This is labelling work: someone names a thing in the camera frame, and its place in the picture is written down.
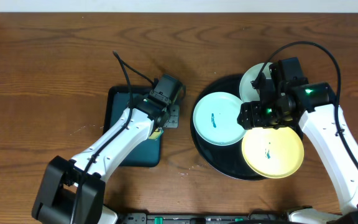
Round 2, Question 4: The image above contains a white plate with stain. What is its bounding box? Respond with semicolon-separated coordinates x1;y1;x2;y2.
239;63;263;103

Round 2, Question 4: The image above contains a light blue plate with stain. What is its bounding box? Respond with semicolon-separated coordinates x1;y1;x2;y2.
193;91;246;146

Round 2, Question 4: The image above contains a yellow green sponge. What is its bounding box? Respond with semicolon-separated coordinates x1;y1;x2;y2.
149;128;163;140

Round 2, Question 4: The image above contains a yellow plate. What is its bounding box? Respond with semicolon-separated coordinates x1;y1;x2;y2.
241;128;304;179

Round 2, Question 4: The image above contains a black rectangular water tray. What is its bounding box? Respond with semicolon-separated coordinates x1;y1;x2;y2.
103;86;162;167

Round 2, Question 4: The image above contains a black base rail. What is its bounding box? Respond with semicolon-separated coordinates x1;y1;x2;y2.
117;213;288;224

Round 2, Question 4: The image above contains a black round tray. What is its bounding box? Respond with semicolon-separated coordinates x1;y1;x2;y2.
190;74;265;181

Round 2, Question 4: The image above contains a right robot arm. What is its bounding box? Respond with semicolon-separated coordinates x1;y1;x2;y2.
237;83;358;223

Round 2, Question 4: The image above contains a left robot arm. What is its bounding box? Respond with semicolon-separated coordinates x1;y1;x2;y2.
31;97;179;223

